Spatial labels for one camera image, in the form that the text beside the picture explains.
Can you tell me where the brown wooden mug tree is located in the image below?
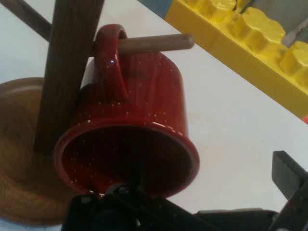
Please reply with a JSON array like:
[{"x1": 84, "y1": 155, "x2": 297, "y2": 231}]
[{"x1": 0, "y1": 0, "x2": 195, "y2": 227}]

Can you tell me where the large yellow building block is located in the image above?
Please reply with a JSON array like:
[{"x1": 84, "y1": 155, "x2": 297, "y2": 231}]
[{"x1": 165, "y1": 0, "x2": 308, "y2": 120}]

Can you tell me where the grey giant building block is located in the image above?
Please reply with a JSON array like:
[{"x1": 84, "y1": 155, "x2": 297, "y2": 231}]
[{"x1": 146, "y1": 0, "x2": 180, "y2": 18}]

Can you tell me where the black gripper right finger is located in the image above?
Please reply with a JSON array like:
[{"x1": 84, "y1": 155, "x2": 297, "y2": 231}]
[{"x1": 269, "y1": 150, "x2": 308, "y2": 231}]

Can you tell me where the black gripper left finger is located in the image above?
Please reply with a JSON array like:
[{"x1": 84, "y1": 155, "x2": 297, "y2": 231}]
[{"x1": 62, "y1": 182, "x2": 218, "y2": 231}]

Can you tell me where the red speckled mug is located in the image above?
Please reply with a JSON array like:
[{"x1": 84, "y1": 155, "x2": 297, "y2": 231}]
[{"x1": 52, "y1": 23, "x2": 201, "y2": 199}]

